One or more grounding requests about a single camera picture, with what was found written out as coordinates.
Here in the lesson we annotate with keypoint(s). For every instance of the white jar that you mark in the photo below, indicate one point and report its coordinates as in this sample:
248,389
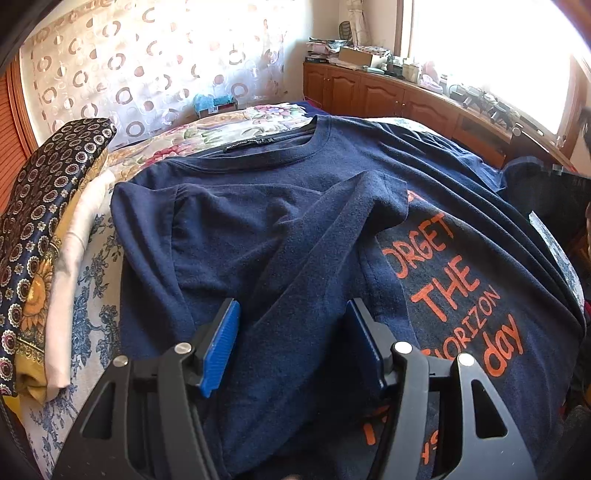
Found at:
410,70

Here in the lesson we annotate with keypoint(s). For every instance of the dark blue blanket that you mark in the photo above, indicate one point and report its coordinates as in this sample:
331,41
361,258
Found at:
307,108

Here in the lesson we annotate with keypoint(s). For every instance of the white folded cloth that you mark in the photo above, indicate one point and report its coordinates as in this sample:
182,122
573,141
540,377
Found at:
69,286

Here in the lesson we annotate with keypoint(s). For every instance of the pile of papers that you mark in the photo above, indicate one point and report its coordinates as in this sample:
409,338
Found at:
323,50

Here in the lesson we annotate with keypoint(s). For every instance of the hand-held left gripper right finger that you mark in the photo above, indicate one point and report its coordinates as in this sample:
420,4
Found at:
367,350

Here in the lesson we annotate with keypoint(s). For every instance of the navy printed t-shirt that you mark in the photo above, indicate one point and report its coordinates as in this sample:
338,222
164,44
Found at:
286,230

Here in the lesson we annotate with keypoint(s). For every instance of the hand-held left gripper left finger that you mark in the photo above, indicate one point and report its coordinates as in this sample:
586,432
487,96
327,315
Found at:
220,350

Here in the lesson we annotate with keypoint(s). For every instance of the black camera equipment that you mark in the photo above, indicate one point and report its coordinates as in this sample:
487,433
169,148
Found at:
475,99

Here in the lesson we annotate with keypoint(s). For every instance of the beige window curtain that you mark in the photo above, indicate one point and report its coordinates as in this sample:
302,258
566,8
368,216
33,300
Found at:
360,21

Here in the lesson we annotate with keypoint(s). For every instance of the pink plastic bag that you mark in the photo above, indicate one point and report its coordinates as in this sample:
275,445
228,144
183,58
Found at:
431,76

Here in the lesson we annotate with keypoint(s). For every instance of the teal plastic object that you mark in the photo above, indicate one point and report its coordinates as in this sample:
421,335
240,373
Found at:
210,104

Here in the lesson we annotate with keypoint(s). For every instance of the orange slatted wooden panel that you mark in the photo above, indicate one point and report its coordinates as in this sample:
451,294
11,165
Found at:
14,152

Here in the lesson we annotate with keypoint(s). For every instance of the pink floral quilt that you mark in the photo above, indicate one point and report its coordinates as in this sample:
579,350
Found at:
184,134

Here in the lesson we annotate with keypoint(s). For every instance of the blue floral bedsheet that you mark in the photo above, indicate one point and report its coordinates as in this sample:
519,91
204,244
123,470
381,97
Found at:
92,300

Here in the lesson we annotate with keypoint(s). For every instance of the bright window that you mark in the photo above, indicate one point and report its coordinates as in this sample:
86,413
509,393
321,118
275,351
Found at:
485,41

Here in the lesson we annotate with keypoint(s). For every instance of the circle patterned sheer curtain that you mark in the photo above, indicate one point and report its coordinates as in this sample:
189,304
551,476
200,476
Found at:
138,60

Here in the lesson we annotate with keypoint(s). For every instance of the wooden cabinet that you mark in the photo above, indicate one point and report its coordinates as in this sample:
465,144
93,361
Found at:
369,90

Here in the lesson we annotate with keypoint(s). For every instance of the cardboard box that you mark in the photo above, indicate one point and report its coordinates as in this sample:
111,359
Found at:
360,56

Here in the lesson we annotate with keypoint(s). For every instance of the dark patterned folded cloth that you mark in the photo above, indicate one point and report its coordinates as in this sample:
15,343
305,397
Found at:
41,194

